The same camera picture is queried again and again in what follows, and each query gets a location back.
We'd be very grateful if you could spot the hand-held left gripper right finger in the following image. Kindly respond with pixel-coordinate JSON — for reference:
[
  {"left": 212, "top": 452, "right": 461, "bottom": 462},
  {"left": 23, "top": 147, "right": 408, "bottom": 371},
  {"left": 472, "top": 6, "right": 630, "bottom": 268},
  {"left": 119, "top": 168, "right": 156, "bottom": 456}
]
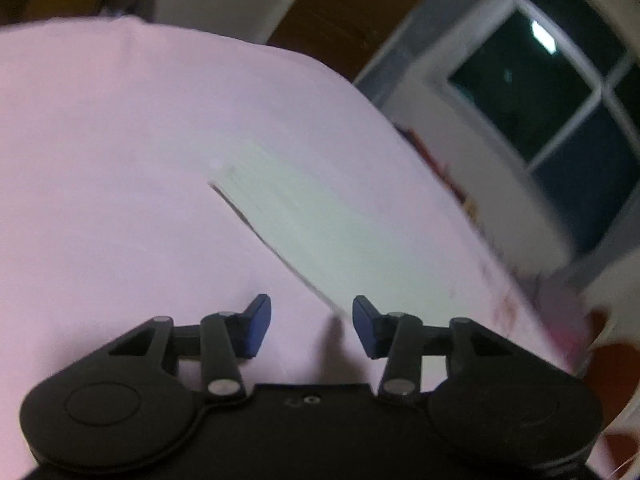
[{"left": 352, "top": 296, "right": 507, "bottom": 402}]

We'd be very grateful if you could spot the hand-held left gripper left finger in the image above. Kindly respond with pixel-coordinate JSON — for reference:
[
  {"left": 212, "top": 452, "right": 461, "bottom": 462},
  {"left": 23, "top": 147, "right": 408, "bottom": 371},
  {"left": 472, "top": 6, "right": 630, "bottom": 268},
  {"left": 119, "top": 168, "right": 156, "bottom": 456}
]
[{"left": 107, "top": 294, "right": 272, "bottom": 402}]

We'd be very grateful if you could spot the white knit garment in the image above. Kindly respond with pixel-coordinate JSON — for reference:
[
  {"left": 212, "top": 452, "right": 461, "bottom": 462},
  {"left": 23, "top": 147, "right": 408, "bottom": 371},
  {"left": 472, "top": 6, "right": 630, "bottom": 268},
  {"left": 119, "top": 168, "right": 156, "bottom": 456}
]
[{"left": 207, "top": 142, "right": 386, "bottom": 322}]

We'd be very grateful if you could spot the pink floral bedsheet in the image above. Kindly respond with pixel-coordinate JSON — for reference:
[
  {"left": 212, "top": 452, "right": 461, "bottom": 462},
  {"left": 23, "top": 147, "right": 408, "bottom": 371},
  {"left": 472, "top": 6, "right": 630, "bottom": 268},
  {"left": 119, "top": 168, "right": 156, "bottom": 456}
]
[{"left": 0, "top": 15, "right": 593, "bottom": 480}]

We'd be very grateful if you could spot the white framed window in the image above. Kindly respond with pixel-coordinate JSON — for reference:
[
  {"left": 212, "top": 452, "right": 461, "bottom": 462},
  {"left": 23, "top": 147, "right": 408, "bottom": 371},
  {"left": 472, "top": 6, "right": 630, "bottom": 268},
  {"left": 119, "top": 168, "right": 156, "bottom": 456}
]
[{"left": 425, "top": 0, "right": 640, "bottom": 261}]

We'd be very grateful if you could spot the grey curtain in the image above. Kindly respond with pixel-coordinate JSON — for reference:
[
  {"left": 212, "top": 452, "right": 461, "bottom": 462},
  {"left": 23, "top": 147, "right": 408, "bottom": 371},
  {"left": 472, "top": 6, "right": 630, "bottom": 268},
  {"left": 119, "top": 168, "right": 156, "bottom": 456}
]
[{"left": 352, "top": 0, "right": 548, "bottom": 111}]

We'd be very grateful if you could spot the brown wooden door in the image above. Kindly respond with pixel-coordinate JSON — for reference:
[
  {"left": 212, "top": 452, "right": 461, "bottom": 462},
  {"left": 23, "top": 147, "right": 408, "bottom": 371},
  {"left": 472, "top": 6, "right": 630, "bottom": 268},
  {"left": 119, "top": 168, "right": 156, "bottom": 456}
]
[{"left": 267, "top": 0, "right": 451, "bottom": 81}]

